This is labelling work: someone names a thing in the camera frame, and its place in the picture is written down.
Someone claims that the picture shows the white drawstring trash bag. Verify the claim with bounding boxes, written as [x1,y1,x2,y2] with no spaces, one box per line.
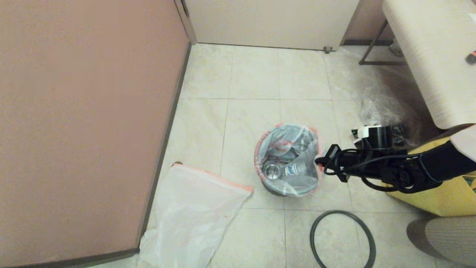
[139,164,253,268]
[254,124,324,197]

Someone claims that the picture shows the grey bin rim ring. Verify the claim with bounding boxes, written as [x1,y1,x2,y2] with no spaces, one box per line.
[311,210,376,268]

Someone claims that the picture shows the clear crumpled plastic bag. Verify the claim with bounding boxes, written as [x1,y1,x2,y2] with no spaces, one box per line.
[361,93,421,147]

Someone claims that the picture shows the yellow fabric tote bag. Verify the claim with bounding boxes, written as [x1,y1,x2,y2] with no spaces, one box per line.
[381,138,476,217]

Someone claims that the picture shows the black cylinder with white cap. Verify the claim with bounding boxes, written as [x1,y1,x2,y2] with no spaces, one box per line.
[351,125,395,149]

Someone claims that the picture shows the clear plastic water bottle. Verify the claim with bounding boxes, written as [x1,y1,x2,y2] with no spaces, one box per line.
[284,158,316,175]

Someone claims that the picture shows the grey ribbed round seat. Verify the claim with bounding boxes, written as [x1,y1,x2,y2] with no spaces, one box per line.
[406,217,476,267]

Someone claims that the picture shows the beige wood-grain table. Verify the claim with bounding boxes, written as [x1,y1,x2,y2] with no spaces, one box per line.
[381,0,476,130]

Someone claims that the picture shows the beige door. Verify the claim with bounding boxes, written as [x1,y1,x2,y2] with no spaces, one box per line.
[184,0,360,52]

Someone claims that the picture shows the dark metal table leg frame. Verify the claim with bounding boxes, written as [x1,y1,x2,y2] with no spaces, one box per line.
[358,20,406,67]

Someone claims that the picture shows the empty white drawstring trash bag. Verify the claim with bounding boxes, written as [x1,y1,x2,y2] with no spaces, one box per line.
[139,164,253,268]

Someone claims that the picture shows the grey door frame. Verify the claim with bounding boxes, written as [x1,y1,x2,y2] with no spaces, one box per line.
[174,0,197,46]

